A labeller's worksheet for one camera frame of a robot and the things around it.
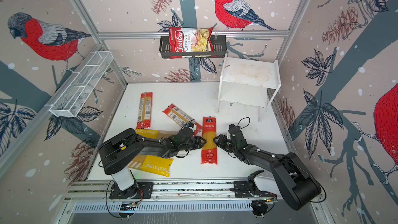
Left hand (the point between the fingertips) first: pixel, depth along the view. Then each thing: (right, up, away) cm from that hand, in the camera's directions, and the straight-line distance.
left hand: (206, 143), depth 85 cm
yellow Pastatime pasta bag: (-27, -9, -6) cm, 29 cm away
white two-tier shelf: (+22, +34, -9) cm, 42 cm away
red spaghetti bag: (+2, -3, -1) cm, 4 cm away
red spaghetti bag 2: (-16, +12, +13) cm, 24 cm away
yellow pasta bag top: (-31, +4, +6) cm, 32 cm away
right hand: (+4, 0, +2) cm, 5 cm away
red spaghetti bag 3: (-41, +17, +16) cm, 47 cm away
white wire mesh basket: (-65, +25, -14) cm, 71 cm away
